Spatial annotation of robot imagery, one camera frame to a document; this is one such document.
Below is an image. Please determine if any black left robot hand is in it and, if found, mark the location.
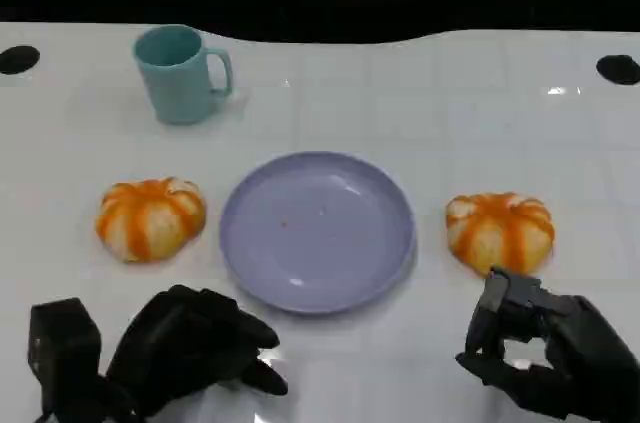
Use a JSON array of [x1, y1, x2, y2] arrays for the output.
[[104, 284, 290, 419]]

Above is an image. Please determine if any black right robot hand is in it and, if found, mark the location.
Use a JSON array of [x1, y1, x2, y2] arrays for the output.
[[454, 266, 640, 423]]

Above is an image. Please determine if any orange and white bread roll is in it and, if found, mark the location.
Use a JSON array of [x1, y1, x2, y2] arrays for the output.
[[94, 175, 207, 265], [444, 191, 556, 278]]

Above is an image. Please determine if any lilac plate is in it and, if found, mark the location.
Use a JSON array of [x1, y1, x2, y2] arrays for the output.
[[218, 150, 418, 316]]

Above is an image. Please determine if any pale green mug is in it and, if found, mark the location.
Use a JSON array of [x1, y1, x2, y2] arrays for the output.
[[131, 24, 235, 126]]

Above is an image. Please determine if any black table hole cover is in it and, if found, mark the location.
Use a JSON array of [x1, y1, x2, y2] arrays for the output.
[[0, 45, 41, 76], [595, 54, 640, 86]]

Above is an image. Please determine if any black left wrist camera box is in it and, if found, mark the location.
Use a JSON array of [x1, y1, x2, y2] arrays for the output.
[[27, 296, 104, 414]]

